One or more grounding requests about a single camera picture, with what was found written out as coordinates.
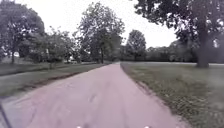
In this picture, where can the wood of dark trees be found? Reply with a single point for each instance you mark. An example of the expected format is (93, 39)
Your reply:
(166, 53)

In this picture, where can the large tree with thick trunk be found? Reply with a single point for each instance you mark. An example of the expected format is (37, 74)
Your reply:
(202, 50)

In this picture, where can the pinkish grey paved path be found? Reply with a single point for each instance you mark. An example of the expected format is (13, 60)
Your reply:
(100, 96)

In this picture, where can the grass strip with worn edge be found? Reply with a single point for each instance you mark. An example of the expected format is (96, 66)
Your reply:
(40, 78)

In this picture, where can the tall leafy tree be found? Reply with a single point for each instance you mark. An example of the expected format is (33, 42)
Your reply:
(100, 30)

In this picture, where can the wide grass field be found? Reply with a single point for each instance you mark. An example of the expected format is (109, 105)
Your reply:
(186, 86)

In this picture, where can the row of trees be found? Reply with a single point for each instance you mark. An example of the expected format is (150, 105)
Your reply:
(16, 30)

